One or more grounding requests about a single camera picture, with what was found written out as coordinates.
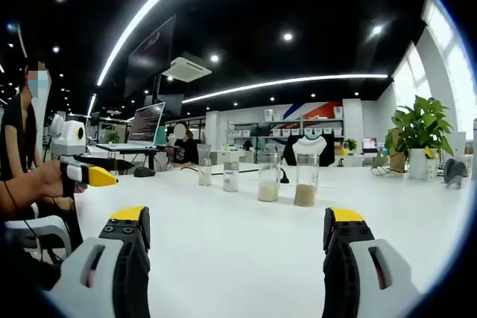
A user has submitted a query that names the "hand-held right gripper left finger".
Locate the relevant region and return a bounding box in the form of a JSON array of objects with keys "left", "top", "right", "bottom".
[{"left": 48, "top": 205, "right": 152, "bottom": 318}]

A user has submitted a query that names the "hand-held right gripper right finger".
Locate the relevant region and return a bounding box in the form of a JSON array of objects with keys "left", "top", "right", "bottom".
[{"left": 322, "top": 206, "right": 424, "bottom": 318}]

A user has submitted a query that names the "seasoning bottle brown powder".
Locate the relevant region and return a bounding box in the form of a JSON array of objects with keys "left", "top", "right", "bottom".
[{"left": 293, "top": 153, "right": 320, "bottom": 207}]

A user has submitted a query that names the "seasoning bottle off-white grains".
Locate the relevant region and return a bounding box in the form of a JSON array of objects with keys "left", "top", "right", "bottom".
[{"left": 197, "top": 143, "right": 213, "bottom": 187}]

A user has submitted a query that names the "seasoning bottle cream powder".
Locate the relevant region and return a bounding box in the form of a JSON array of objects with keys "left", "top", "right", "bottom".
[{"left": 257, "top": 152, "right": 282, "bottom": 203}]

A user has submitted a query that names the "short seasoning bottle white powder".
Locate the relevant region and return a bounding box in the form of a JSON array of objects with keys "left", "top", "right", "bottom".
[{"left": 222, "top": 161, "right": 240, "bottom": 193}]

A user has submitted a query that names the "person's left hand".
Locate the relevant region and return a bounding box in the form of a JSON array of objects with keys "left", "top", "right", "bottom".
[{"left": 37, "top": 161, "right": 89, "bottom": 200}]

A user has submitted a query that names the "silver laptop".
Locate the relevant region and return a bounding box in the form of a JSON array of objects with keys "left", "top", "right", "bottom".
[{"left": 95, "top": 101, "right": 167, "bottom": 150}]

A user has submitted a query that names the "white ceiling light strip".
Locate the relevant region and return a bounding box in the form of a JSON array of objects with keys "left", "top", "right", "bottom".
[
  {"left": 182, "top": 74, "right": 388, "bottom": 104},
  {"left": 95, "top": 0, "right": 212, "bottom": 87}
]

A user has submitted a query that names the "white office chair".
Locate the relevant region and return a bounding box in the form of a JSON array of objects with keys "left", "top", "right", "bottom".
[{"left": 3, "top": 215, "right": 72, "bottom": 259}]

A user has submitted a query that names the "black display screen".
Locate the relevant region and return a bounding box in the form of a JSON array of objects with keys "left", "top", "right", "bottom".
[{"left": 124, "top": 14, "right": 177, "bottom": 98}]

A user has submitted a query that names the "ceiling air conditioner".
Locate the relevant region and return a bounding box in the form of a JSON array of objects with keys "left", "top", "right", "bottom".
[{"left": 162, "top": 56, "right": 212, "bottom": 83}]

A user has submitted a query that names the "brown paper bag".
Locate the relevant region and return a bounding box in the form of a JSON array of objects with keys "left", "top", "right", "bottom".
[{"left": 387, "top": 127, "right": 408, "bottom": 174}]

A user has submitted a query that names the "small green plant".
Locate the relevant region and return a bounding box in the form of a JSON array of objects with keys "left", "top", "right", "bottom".
[{"left": 341, "top": 138, "right": 358, "bottom": 156}]

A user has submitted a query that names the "small monitor pink screen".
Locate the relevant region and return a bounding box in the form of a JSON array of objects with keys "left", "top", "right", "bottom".
[{"left": 361, "top": 137, "right": 379, "bottom": 154}]

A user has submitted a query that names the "small white cup yellow tag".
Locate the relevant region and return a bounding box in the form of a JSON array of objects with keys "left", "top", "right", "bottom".
[{"left": 426, "top": 146, "right": 441, "bottom": 182}]

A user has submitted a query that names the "grey rounded object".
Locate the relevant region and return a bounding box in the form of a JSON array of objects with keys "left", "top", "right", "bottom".
[{"left": 443, "top": 157, "right": 469, "bottom": 189}]

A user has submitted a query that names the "shelf of white storage boxes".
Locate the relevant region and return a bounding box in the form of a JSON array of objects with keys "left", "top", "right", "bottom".
[{"left": 225, "top": 107, "right": 344, "bottom": 147}]

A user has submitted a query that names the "green potted plant white pot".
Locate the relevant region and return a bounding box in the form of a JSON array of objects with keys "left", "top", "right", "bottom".
[{"left": 385, "top": 95, "right": 455, "bottom": 181}]

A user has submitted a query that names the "group of round ceiling spotlights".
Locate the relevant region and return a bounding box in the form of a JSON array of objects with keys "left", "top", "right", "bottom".
[{"left": 37, "top": 0, "right": 385, "bottom": 110}]

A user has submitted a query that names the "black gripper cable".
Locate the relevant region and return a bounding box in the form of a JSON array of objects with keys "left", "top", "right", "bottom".
[{"left": 1, "top": 179, "right": 42, "bottom": 241}]

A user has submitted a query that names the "black table cable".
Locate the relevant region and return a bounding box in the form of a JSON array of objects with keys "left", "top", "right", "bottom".
[{"left": 180, "top": 165, "right": 291, "bottom": 185}]

